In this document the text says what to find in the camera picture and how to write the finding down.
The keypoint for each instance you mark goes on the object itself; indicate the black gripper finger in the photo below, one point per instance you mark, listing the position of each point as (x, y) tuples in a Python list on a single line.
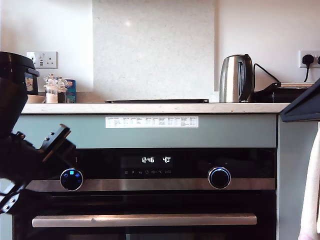
[(65, 155), (307, 105)]

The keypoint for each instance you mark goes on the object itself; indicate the oven knob with blue symbols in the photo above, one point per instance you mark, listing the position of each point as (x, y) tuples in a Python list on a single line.
[(71, 179)]

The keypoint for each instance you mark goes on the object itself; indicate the black built-in oven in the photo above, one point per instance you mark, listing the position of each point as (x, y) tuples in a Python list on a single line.
[(155, 200)]

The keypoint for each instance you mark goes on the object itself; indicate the black mains plug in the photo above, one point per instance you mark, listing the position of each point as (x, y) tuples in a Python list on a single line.
[(308, 60)]

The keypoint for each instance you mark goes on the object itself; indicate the clear pepper grinder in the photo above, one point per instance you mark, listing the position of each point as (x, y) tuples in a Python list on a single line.
[(61, 93)]

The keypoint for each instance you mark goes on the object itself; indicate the white ceramic bowl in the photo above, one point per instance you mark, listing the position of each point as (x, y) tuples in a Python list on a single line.
[(36, 99)]

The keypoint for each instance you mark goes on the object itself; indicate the blue salt box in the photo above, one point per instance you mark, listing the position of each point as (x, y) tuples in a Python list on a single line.
[(70, 91)]

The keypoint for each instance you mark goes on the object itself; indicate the pale green cabinet door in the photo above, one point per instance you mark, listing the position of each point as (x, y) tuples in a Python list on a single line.
[(287, 175), (5, 228)]

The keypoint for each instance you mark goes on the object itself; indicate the steel electric kettle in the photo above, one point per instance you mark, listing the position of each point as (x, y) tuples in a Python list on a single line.
[(232, 80)]

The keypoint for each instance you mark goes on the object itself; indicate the white hanging towel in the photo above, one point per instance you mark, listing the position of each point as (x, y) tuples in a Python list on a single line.
[(311, 187)]

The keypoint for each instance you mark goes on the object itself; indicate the pale green filler panel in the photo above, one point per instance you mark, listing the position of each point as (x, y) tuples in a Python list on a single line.
[(150, 137)]

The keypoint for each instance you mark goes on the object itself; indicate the white printed label sticker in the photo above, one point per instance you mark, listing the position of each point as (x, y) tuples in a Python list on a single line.
[(150, 122)]

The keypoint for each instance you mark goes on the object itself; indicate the black rice cooker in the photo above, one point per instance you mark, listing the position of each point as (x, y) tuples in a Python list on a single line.
[(15, 65)]

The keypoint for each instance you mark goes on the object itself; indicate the black glass hob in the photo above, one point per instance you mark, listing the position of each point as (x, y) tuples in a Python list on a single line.
[(155, 101)]

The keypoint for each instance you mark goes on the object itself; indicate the speckled stone splashback panel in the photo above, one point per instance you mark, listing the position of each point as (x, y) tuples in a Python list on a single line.
[(152, 50)]

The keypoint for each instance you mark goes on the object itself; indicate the white double wall socket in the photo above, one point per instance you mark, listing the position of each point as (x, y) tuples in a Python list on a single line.
[(42, 60), (312, 53)]

